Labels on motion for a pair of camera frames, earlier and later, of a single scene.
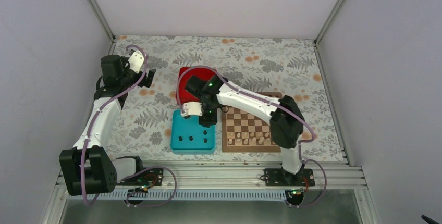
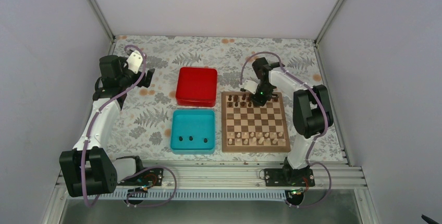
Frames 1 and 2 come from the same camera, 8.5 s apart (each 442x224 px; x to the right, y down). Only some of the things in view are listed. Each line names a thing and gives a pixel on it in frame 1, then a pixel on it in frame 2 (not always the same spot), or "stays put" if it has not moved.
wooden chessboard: [243, 131] stays put
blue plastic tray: [188, 137] stays put
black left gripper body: [146, 83] stays put
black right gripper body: [212, 116] to [267, 90]
